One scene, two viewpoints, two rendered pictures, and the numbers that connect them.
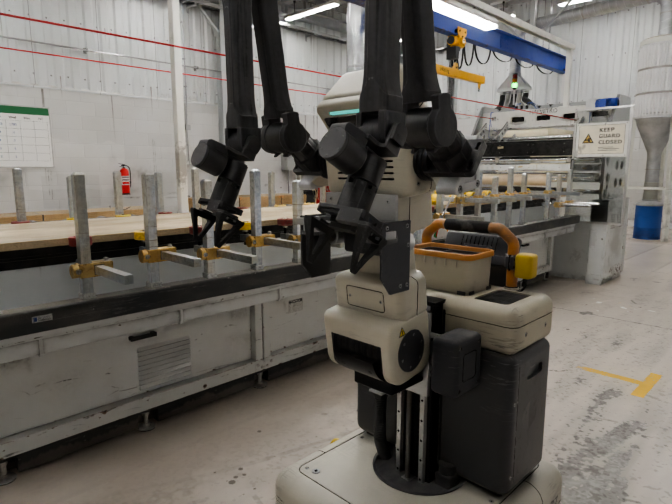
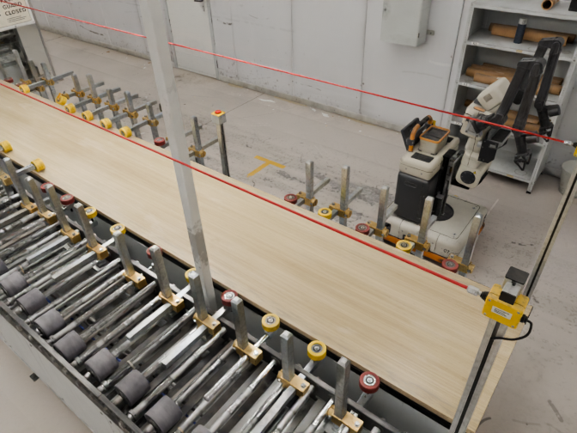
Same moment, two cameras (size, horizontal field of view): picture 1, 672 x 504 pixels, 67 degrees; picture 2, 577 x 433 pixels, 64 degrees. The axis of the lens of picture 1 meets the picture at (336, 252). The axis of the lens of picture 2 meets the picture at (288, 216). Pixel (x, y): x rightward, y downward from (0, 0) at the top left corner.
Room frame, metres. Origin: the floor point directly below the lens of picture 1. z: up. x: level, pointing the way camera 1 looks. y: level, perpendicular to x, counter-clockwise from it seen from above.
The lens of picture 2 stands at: (2.85, 2.52, 2.51)
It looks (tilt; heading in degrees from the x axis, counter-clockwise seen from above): 38 degrees down; 264
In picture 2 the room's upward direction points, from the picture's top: 2 degrees counter-clockwise
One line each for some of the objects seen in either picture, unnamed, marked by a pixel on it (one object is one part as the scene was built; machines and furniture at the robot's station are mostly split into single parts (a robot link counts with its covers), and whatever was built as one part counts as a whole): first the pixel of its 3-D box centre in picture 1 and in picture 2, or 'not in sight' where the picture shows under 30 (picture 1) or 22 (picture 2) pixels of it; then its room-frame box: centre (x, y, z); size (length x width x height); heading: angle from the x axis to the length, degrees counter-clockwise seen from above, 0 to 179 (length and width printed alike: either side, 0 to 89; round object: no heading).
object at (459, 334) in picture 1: (405, 358); (469, 170); (1.23, -0.18, 0.68); 0.28 x 0.27 x 0.25; 45
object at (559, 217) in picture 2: not in sight; (550, 234); (1.57, 1.14, 1.20); 0.15 x 0.12 x 1.00; 135
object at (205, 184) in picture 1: (208, 236); (381, 221); (2.12, 0.54, 0.88); 0.04 x 0.04 x 0.48; 45
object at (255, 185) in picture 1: (256, 222); (343, 200); (2.30, 0.36, 0.92); 0.04 x 0.04 x 0.48; 45
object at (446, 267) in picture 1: (447, 267); (434, 140); (1.47, -0.33, 0.87); 0.23 x 0.15 x 0.11; 45
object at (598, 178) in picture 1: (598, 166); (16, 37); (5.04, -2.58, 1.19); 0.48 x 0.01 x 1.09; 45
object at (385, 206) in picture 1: (355, 239); (494, 140); (1.19, -0.05, 0.99); 0.28 x 0.16 x 0.22; 45
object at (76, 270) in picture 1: (91, 269); (460, 264); (1.78, 0.88, 0.80); 0.14 x 0.06 x 0.05; 135
